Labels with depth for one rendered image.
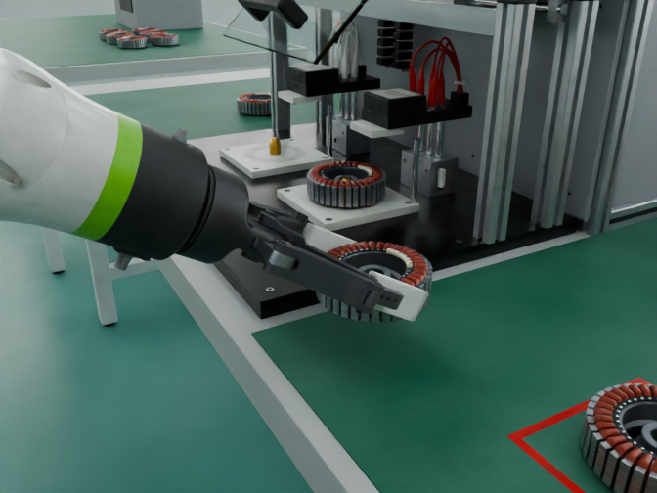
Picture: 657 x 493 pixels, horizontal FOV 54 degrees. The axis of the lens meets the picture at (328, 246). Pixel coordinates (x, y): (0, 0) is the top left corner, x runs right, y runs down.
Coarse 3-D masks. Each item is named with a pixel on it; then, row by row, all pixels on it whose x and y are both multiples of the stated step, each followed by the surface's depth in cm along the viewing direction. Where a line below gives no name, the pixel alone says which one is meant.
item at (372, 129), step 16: (368, 96) 89; (384, 96) 87; (400, 96) 87; (416, 96) 87; (368, 112) 90; (384, 112) 86; (400, 112) 87; (416, 112) 88; (432, 112) 89; (448, 112) 90; (464, 112) 92; (352, 128) 90; (368, 128) 87; (384, 128) 87; (400, 128) 88; (432, 128) 94; (432, 144) 95
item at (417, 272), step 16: (336, 256) 63; (352, 256) 64; (368, 256) 64; (384, 256) 64; (400, 256) 63; (416, 256) 62; (368, 272) 63; (384, 272) 62; (400, 272) 63; (416, 272) 60; (336, 304) 58; (368, 320) 58; (384, 320) 58
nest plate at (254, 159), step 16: (256, 144) 116; (288, 144) 116; (304, 144) 116; (240, 160) 107; (256, 160) 107; (272, 160) 107; (288, 160) 107; (304, 160) 107; (320, 160) 107; (256, 176) 102
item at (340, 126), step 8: (336, 120) 114; (344, 120) 114; (336, 128) 114; (344, 128) 112; (336, 136) 115; (344, 136) 112; (352, 136) 113; (360, 136) 113; (336, 144) 115; (344, 144) 113; (352, 144) 113; (360, 144) 114; (368, 144) 115; (344, 152) 114; (352, 152) 114; (360, 152) 115
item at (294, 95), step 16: (320, 64) 111; (288, 80) 110; (304, 80) 105; (320, 80) 106; (336, 80) 108; (352, 80) 110; (368, 80) 110; (288, 96) 106; (304, 96) 106; (320, 96) 107; (352, 96) 111; (352, 112) 112
